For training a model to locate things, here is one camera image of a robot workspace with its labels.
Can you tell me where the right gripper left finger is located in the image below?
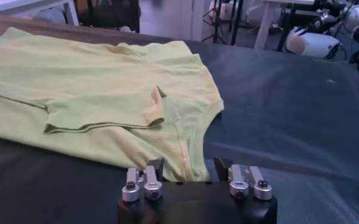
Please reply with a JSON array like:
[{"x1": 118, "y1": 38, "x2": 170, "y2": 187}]
[{"x1": 121, "y1": 157, "x2": 165, "y2": 203}]

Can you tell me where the white office desk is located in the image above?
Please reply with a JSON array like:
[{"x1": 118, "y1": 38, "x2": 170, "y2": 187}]
[{"x1": 0, "y1": 0, "x2": 79, "y2": 27}]

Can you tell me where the small white standing desk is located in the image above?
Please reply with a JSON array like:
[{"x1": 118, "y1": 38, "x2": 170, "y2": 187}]
[{"x1": 254, "y1": 0, "x2": 316, "y2": 50}]

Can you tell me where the white rounded robot base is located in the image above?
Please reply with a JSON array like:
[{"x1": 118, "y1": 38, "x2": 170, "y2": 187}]
[{"x1": 285, "y1": 26, "x2": 341, "y2": 59}]

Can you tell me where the yellow t-shirt with print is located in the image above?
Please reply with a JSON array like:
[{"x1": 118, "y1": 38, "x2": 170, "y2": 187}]
[{"x1": 0, "y1": 27, "x2": 225, "y2": 183}]

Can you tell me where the black light stand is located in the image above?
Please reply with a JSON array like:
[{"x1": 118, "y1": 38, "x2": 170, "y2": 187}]
[{"x1": 202, "y1": 0, "x2": 227, "y2": 44}]

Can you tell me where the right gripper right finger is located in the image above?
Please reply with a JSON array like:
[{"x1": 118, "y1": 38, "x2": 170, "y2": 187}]
[{"x1": 213, "y1": 156, "x2": 273, "y2": 201}]

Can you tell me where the black office chair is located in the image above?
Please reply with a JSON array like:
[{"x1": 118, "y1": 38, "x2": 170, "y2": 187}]
[{"x1": 75, "y1": 0, "x2": 142, "y2": 33}]

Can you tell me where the large black tablecloth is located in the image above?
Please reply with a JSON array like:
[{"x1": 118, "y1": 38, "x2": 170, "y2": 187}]
[{"x1": 0, "y1": 13, "x2": 359, "y2": 224}]

